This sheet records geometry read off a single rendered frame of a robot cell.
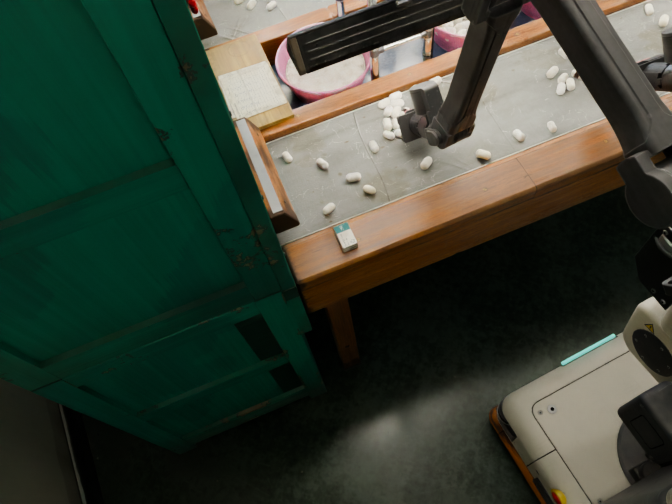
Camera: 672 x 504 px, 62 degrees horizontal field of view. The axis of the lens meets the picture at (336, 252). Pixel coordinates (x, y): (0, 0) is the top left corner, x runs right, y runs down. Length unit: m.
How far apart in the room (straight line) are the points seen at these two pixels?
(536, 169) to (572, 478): 0.79
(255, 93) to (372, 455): 1.14
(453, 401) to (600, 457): 0.48
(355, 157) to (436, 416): 0.91
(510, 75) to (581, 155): 0.31
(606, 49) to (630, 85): 0.05
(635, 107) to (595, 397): 1.05
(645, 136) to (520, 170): 0.61
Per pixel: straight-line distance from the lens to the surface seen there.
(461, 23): 1.72
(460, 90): 1.10
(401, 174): 1.37
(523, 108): 1.53
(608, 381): 1.73
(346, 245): 1.22
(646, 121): 0.80
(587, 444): 1.67
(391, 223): 1.27
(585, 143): 1.46
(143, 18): 0.61
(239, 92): 1.55
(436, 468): 1.88
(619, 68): 0.82
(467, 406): 1.92
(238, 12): 1.85
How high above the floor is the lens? 1.86
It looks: 62 degrees down
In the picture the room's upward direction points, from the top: 12 degrees counter-clockwise
